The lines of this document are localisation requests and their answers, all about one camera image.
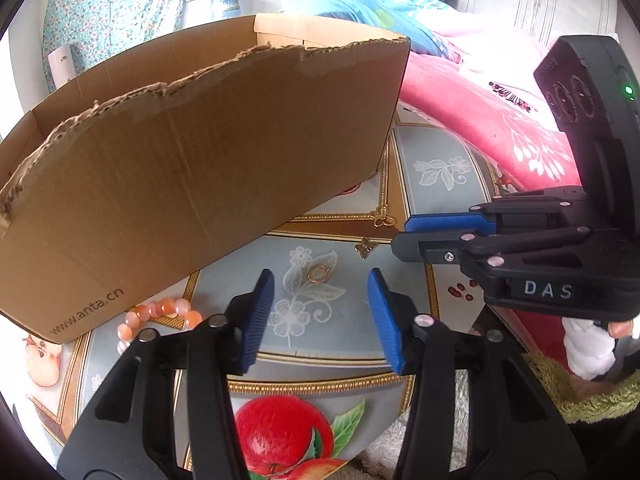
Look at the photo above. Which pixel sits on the pink floral blanket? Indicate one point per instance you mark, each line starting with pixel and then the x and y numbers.
pixel 475 110

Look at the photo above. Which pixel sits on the white fluffy cloth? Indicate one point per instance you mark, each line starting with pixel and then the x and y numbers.
pixel 385 455

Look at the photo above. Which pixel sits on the small gold bow charm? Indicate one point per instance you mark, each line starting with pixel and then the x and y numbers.
pixel 366 248

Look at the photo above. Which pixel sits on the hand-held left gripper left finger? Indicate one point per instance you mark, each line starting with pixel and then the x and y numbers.
pixel 257 320

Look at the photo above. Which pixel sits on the person's right hand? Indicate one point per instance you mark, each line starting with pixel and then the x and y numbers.
pixel 587 350

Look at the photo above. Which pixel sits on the gold butterfly outline charm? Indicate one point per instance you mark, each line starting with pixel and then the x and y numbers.
pixel 382 218

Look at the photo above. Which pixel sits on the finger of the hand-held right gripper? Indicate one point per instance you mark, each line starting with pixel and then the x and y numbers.
pixel 440 223
pixel 425 250

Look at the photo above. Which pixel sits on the blue labelled water bottle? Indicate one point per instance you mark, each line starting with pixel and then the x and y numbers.
pixel 225 4

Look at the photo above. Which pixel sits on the blue patterned quilt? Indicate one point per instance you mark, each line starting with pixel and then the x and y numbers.
pixel 380 10

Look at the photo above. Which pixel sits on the brown cardboard box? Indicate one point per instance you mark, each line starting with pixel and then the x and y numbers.
pixel 200 160

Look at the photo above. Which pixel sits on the fruit print tablecloth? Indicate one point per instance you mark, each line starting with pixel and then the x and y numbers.
pixel 340 320

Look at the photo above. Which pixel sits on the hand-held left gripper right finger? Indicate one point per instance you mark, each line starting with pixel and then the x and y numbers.
pixel 385 320

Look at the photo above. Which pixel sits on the olive green fluffy cloth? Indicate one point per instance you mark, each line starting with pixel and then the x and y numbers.
pixel 590 395

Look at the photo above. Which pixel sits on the teal floral wall cloth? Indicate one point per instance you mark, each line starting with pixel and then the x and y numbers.
pixel 110 10

